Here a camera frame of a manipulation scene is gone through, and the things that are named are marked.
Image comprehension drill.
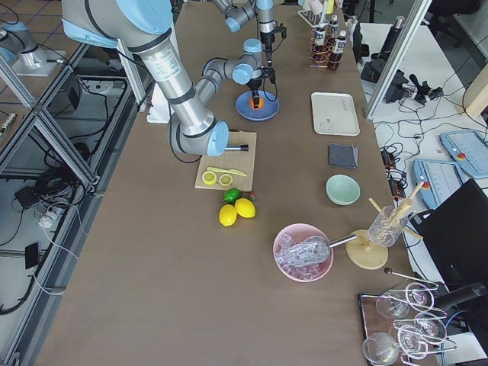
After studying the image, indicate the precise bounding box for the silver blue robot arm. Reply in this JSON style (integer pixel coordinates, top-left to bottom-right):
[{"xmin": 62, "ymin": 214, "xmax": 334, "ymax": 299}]
[
  {"xmin": 213, "ymin": 0, "xmax": 276, "ymax": 67},
  {"xmin": 62, "ymin": 1, "xmax": 262, "ymax": 156}
]

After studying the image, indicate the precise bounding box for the wine glass upper right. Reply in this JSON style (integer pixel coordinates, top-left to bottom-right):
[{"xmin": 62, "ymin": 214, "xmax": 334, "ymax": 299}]
[{"xmin": 405, "ymin": 282, "xmax": 434, "ymax": 312}]

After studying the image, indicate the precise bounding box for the blue plate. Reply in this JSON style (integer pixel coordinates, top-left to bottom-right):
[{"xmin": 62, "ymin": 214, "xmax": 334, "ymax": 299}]
[{"xmin": 235, "ymin": 90, "xmax": 280, "ymax": 121}]

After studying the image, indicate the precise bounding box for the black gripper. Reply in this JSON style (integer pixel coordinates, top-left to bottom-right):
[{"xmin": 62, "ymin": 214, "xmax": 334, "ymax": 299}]
[
  {"xmin": 260, "ymin": 31, "xmax": 275, "ymax": 66},
  {"xmin": 247, "ymin": 78, "xmax": 264, "ymax": 110}
]

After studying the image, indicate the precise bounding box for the green lime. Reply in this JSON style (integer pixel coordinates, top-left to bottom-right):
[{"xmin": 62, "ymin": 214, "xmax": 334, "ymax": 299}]
[{"xmin": 223, "ymin": 188, "xmax": 240, "ymax": 204}]

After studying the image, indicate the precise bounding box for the wine glass upper left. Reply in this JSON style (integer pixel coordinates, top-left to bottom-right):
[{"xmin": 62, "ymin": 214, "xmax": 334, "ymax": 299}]
[{"xmin": 376, "ymin": 291, "xmax": 409, "ymax": 319}]

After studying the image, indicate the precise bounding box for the halved lemon slice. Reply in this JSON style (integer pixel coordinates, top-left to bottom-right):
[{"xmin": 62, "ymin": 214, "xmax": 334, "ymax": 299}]
[
  {"xmin": 201, "ymin": 170, "xmax": 218, "ymax": 185},
  {"xmin": 218, "ymin": 173, "xmax": 233, "ymax": 187}
]

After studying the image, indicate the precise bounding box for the yellow lemon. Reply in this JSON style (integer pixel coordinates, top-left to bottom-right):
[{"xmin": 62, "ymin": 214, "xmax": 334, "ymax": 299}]
[
  {"xmin": 218, "ymin": 204, "xmax": 237, "ymax": 227},
  {"xmin": 234, "ymin": 198, "xmax": 256, "ymax": 218}
]

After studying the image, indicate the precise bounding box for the wine glass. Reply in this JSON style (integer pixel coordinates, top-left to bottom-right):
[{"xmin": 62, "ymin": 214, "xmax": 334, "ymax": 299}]
[
  {"xmin": 397, "ymin": 325, "xmax": 429, "ymax": 360},
  {"xmin": 405, "ymin": 282, "xmax": 434, "ymax": 312},
  {"xmin": 362, "ymin": 332, "xmax": 400, "ymax": 365},
  {"xmin": 376, "ymin": 291, "xmax": 409, "ymax": 319},
  {"xmin": 414, "ymin": 312, "xmax": 447, "ymax": 344}
]

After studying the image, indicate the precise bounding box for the grey folded cloth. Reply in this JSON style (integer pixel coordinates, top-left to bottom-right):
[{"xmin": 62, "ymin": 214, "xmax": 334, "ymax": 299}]
[{"xmin": 328, "ymin": 143, "xmax": 358, "ymax": 169}]

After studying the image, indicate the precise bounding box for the wire glass rack tray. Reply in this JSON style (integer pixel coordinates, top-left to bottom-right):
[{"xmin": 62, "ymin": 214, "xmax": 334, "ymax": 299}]
[{"xmin": 358, "ymin": 281, "xmax": 457, "ymax": 365}]

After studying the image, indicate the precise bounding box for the brown sauce bottle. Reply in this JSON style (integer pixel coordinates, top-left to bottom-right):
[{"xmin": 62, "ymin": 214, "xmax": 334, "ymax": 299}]
[
  {"xmin": 327, "ymin": 14, "xmax": 339, "ymax": 44},
  {"xmin": 311, "ymin": 23, "xmax": 326, "ymax": 66},
  {"xmin": 327, "ymin": 30, "xmax": 347, "ymax": 70}
]

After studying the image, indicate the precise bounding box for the clear glass on stand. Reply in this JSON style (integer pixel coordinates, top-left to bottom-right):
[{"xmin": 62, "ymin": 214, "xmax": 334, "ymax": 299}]
[{"xmin": 368, "ymin": 206, "xmax": 409, "ymax": 248}]

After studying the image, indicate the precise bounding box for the blue teach pendant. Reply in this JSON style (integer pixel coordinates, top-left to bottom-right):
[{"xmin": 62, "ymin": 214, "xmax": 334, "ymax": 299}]
[
  {"xmin": 439, "ymin": 130, "xmax": 487, "ymax": 178},
  {"xmin": 412, "ymin": 159, "xmax": 466, "ymax": 209}
]

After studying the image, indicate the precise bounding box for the wine glass middle right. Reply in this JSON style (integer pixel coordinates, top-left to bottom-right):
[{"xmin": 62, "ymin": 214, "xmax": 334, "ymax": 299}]
[{"xmin": 414, "ymin": 312, "xmax": 447, "ymax": 344}]

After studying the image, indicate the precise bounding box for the wooden cup stand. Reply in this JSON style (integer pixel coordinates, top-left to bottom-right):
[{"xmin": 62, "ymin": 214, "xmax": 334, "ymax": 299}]
[{"xmin": 345, "ymin": 181, "xmax": 424, "ymax": 270}]

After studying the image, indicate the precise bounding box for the yellow lemon right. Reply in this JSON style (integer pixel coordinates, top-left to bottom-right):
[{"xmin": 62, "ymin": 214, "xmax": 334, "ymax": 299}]
[{"xmin": 234, "ymin": 198, "xmax": 256, "ymax": 218}]

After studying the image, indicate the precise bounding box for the pink bowl with ice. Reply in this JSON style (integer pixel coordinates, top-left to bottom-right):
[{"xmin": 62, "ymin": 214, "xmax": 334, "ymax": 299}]
[{"xmin": 273, "ymin": 223, "xmax": 334, "ymax": 282}]

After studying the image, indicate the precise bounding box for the yellow lemon left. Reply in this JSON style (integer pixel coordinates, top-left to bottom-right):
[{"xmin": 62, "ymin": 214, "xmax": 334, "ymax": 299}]
[{"xmin": 218, "ymin": 204, "xmax": 237, "ymax": 227}]

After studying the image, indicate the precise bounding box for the wooden cutting board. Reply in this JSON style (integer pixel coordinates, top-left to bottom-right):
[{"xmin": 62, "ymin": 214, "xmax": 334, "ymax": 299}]
[{"xmin": 194, "ymin": 131, "xmax": 257, "ymax": 191}]

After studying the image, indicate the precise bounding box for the mint green bowl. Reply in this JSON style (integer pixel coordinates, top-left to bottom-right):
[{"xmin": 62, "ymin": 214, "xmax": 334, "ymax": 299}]
[{"xmin": 326, "ymin": 175, "xmax": 361, "ymax": 206}]

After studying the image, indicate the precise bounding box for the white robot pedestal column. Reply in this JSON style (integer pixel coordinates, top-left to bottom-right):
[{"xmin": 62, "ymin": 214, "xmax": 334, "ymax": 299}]
[{"xmin": 146, "ymin": 83, "xmax": 171, "ymax": 124}]

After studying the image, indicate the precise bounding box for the blue teach pendant far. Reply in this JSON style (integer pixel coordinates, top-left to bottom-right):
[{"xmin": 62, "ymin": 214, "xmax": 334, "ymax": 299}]
[{"xmin": 439, "ymin": 130, "xmax": 487, "ymax": 178}]

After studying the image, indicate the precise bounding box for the metal ice scoop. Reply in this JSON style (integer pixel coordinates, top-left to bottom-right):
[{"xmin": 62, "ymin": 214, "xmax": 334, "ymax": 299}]
[{"xmin": 287, "ymin": 234, "xmax": 357, "ymax": 267}]

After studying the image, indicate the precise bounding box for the blue teach pendant near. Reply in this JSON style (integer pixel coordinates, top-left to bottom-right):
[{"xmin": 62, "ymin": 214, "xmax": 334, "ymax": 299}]
[{"xmin": 412, "ymin": 159, "xmax": 466, "ymax": 209}]

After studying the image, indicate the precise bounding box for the black laptop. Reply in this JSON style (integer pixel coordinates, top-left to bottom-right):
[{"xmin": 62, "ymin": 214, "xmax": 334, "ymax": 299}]
[{"xmin": 411, "ymin": 178, "xmax": 487, "ymax": 285}]

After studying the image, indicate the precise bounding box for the orange fruit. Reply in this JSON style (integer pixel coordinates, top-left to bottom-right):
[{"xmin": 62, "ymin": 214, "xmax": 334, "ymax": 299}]
[{"xmin": 249, "ymin": 97, "xmax": 264, "ymax": 111}]

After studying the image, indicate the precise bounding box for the brown sauce bottle left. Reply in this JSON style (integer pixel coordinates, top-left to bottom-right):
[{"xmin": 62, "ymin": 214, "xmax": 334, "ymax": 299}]
[{"xmin": 311, "ymin": 23, "xmax": 326, "ymax": 66}]

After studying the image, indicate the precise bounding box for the cream rectangular tray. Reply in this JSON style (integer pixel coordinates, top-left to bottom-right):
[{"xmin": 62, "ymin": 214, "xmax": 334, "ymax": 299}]
[{"xmin": 311, "ymin": 91, "xmax": 360, "ymax": 136}]

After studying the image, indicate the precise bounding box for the brown sauce bottle back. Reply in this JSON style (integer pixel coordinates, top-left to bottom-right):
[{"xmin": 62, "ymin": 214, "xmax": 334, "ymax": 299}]
[{"xmin": 327, "ymin": 14, "xmax": 339, "ymax": 44}]

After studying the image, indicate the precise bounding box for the black ball stirrer stick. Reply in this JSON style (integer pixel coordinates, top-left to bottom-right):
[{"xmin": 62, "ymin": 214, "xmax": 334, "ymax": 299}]
[{"xmin": 384, "ymin": 267, "xmax": 438, "ymax": 288}]

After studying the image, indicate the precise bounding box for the wine glass lower middle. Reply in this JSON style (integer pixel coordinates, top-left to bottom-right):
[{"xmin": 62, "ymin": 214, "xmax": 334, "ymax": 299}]
[{"xmin": 397, "ymin": 325, "xmax": 429, "ymax": 360}]

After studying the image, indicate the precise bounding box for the brown sauce bottle front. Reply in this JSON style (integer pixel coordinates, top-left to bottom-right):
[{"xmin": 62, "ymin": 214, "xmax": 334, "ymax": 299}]
[{"xmin": 327, "ymin": 30, "xmax": 347, "ymax": 70}]

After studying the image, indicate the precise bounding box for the wine glass lower left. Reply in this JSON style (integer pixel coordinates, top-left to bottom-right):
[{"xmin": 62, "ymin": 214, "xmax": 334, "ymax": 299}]
[{"xmin": 362, "ymin": 332, "xmax": 400, "ymax": 365}]

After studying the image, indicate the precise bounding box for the halved lemon slice right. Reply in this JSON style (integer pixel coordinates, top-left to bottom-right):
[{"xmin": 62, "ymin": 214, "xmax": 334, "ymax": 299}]
[{"xmin": 218, "ymin": 173, "xmax": 233, "ymax": 187}]

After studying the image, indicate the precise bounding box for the copper wire bottle rack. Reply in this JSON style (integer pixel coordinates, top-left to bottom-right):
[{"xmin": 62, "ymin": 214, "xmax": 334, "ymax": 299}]
[{"xmin": 309, "ymin": 29, "xmax": 343, "ymax": 70}]

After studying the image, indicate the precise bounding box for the yellow plastic knife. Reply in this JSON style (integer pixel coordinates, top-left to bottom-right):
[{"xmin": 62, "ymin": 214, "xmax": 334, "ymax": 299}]
[{"xmin": 207, "ymin": 166, "xmax": 248, "ymax": 177}]

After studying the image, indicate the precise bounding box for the black power strip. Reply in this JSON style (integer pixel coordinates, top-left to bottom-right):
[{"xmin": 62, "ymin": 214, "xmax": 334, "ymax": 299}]
[{"xmin": 380, "ymin": 148, "xmax": 408, "ymax": 200}]

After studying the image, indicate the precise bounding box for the halved lemon slice left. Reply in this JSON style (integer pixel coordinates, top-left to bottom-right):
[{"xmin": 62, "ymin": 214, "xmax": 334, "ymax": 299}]
[{"xmin": 201, "ymin": 170, "xmax": 218, "ymax": 185}]

